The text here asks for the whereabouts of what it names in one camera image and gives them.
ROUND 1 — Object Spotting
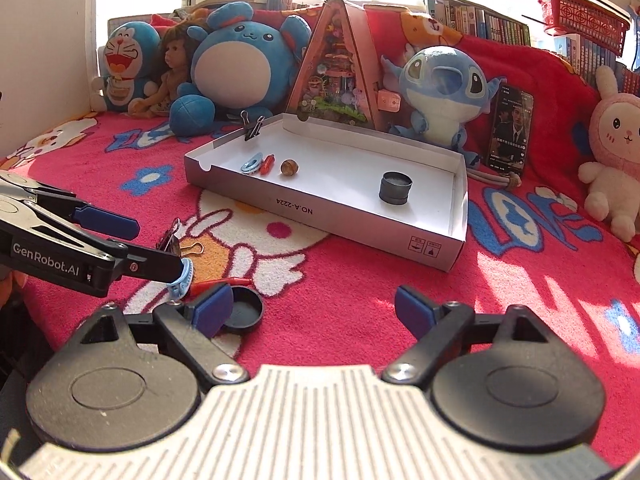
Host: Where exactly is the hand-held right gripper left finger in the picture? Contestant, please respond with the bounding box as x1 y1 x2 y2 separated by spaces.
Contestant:
77 282 251 387

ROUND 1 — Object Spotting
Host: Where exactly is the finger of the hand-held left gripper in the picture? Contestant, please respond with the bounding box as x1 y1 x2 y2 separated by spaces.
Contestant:
115 242 187 284
0 170 142 242

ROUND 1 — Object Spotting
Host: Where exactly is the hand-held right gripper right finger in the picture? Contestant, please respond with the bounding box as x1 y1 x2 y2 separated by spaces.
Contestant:
382 285 557 386

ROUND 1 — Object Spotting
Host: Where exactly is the black round lid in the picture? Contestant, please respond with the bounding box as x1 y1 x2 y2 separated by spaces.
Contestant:
220 286 264 334

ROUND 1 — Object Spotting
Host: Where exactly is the grey round container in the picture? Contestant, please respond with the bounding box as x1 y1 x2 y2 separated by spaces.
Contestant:
378 171 412 206

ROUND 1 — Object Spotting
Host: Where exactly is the white cardboard box tray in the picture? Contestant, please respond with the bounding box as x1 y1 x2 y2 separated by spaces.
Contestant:
183 112 469 273

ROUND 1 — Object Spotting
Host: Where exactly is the black binder clip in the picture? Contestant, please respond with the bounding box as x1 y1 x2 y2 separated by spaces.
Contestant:
239 110 267 143
156 217 206 258

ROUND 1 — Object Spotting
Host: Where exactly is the red printed blanket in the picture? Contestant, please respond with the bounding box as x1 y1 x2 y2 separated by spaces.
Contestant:
0 2 640 466

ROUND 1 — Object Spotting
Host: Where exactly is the brown-haired doll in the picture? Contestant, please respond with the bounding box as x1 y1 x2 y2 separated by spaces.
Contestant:
127 25 198 118

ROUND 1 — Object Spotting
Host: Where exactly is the blue robot cat plush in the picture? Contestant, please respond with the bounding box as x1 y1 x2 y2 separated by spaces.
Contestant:
97 21 163 113

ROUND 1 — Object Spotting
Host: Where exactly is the round blue mouse plush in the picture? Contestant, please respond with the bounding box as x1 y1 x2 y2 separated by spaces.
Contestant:
169 1 312 137

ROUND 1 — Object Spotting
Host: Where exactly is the black smartphone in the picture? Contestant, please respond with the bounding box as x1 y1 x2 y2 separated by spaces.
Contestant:
486 84 535 177

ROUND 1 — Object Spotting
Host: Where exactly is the blue alien plush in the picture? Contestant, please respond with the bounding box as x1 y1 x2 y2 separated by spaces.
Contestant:
381 44 508 168

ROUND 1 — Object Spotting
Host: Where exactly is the triangular diorama toy box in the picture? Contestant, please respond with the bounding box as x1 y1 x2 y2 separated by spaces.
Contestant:
285 0 403 133

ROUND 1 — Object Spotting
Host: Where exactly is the pink bunny plush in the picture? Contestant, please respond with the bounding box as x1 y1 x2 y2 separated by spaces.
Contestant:
577 64 640 243

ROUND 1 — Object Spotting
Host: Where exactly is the row of books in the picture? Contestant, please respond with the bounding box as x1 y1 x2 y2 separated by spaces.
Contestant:
425 0 640 88

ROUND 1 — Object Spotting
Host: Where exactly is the red plastic basket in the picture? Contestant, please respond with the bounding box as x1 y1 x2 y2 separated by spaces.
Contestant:
537 0 631 56

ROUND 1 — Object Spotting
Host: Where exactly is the braided cord bracelet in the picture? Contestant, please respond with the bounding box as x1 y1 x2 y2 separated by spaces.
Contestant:
467 167 523 189

